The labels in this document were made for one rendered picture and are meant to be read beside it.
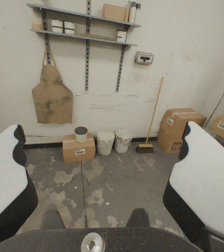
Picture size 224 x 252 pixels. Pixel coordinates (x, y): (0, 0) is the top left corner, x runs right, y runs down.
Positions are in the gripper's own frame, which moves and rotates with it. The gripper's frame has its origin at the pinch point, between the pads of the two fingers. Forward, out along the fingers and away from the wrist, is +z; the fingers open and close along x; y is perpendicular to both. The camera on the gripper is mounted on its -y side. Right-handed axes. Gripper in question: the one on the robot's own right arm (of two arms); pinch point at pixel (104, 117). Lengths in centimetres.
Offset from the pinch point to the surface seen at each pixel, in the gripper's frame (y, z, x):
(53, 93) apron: 54, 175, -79
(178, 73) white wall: 40, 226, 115
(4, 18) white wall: -29, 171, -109
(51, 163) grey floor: 156, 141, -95
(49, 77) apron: 33, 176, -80
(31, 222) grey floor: 157, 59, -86
